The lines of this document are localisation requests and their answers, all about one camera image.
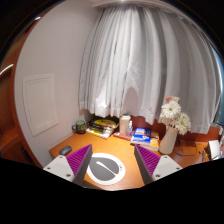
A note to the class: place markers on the white vase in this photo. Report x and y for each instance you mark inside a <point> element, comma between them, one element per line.
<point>167,143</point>

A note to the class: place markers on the white curtain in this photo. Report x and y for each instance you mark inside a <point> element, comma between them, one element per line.
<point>137,55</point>

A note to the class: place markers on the small clear bottle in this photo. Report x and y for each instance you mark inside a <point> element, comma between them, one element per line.
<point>129,129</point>

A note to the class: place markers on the grey computer mouse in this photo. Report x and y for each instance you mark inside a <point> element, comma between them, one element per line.
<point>65,150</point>

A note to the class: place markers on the dark green mug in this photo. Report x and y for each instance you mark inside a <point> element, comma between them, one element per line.
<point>79,127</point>

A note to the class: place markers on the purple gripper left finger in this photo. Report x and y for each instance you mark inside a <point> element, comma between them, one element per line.
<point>71,167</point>

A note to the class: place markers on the white device at right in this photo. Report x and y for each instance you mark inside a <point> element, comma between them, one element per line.
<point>214,147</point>

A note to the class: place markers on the orange book under blue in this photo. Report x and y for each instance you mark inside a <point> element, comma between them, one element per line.
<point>154,142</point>

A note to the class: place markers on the white wall panel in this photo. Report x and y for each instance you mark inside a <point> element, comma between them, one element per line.
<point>39,102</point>

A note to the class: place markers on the white and pink flowers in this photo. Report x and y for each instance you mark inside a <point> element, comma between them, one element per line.
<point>172,116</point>

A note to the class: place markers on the stack of books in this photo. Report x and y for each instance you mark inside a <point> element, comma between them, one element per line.
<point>101,127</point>

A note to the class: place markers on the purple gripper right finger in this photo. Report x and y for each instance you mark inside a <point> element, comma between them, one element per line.
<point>152,166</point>

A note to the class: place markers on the red flat book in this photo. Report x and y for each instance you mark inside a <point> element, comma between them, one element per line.
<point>122,136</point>

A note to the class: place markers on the white cylindrical container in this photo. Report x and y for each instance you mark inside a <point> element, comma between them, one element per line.
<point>123,123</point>

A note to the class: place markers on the round grey white mouse pad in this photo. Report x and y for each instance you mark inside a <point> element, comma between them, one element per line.
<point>105,169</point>

